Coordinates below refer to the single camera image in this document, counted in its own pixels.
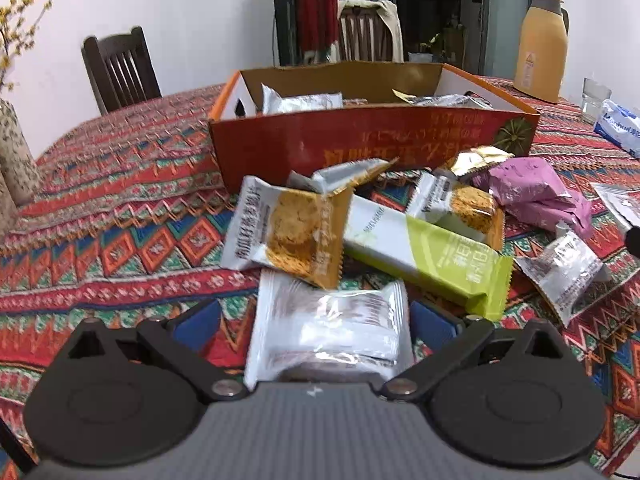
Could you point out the chair with cloth draped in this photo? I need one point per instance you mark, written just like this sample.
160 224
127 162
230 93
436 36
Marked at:
392 25

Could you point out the white grey-print snack packet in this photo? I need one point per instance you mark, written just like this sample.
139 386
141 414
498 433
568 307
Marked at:
325 325
300 102
560 270

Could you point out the white blue tissue pack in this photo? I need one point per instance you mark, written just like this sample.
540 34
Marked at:
620 127

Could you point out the dark wooden chair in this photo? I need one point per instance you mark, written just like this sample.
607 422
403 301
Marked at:
120 70

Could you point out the dark glass door frame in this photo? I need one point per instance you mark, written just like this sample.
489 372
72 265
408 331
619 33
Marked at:
282 10

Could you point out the yellow blossom branches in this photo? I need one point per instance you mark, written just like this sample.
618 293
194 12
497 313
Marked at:
20 25

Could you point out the purple snack packet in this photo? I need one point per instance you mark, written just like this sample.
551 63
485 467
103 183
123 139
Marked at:
555 217
527 180

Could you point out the gold foil packet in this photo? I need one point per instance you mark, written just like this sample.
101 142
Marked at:
475 160

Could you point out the white orange cookie packet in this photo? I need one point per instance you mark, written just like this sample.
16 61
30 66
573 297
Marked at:
475 210
295 230

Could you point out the red patterned tablecloth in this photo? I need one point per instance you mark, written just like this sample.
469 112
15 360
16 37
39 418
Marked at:
125 210

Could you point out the grey orange-trimmed packet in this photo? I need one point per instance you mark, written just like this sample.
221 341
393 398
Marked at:
345 175

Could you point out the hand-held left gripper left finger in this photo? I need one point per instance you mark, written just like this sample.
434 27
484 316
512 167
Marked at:
197 325

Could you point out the small clear white packet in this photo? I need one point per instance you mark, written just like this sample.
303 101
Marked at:
617 205

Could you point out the wooden chair with jacket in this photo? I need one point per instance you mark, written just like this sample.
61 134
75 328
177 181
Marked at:
362 35

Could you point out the lime green bar packet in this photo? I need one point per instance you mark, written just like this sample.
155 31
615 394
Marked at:
450 265

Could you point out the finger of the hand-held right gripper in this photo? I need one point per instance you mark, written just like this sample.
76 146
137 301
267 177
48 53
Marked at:
635 242

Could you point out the silver dark-print packet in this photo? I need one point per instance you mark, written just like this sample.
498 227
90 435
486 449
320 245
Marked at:
450 101

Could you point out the orange cardboard box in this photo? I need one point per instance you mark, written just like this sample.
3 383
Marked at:
350 140

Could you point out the small floral vase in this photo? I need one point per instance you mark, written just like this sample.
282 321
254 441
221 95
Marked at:
15 155

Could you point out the clear drinking glass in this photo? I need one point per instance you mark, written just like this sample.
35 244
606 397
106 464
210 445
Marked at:
595 100

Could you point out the red tassel hanging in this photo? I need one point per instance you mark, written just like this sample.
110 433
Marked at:
315 5

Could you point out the tan thermos jug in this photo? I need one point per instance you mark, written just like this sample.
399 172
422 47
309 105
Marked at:
540 50

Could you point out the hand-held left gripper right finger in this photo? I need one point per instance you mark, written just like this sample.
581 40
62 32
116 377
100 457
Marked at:
435 325

